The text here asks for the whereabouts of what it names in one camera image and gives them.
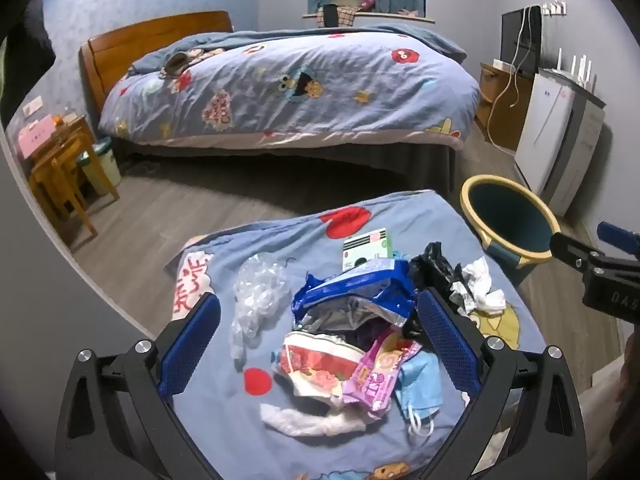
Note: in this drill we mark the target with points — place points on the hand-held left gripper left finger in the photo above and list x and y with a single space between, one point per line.
190 345

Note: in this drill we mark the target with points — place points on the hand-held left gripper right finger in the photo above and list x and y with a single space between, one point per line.
447 345

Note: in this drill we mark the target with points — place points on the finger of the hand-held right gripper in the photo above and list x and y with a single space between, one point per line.
575 250
620 234

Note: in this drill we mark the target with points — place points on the blue face mask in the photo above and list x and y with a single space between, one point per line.
420 385

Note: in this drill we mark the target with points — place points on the white tissue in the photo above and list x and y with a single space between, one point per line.
482 280

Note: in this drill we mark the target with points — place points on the pink snack packet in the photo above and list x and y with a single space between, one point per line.
377 370

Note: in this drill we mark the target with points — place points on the blue bin with yellow rim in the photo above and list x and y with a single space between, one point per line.
505 215

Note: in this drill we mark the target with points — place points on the black plastic bag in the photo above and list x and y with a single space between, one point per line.
435 267

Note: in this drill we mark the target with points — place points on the clear plastic wrap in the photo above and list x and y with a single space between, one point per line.
257 290

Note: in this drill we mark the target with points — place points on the blue snack bag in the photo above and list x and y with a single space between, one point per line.
350 292

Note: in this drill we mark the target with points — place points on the green and white box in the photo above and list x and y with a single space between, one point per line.
367 250

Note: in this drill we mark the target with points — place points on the person's right forearm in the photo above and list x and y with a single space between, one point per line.
631 375

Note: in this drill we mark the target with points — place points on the white air purifier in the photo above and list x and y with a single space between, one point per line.
550 135

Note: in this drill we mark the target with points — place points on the blue printed blanket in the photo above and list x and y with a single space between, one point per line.
280 240

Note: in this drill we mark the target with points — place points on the wooden cabinet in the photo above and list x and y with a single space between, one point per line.
500 105

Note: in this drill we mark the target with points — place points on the white router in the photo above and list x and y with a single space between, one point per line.
570 75

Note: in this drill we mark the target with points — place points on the small green and white bin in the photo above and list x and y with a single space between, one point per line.
102 165

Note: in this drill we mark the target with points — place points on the black monitor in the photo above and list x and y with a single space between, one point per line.
520 40

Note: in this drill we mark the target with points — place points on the grey bed skirt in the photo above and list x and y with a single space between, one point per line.
300 157

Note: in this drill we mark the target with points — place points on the wooden nightstand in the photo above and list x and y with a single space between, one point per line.
60 170

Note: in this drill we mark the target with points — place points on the pink box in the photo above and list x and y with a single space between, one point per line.
36 135

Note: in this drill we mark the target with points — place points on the blue cartoon print duvet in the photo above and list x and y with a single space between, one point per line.
325 90

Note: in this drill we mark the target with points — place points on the wooden window sill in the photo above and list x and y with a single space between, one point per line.
380 16

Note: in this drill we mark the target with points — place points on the wooden bed headboard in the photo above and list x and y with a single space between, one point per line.
130 42

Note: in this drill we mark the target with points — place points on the plaid cloth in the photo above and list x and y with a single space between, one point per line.
346 15

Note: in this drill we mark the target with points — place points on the white wall hooks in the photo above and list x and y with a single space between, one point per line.
555 7

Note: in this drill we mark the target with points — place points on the white wall socket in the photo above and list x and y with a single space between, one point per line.
32 107

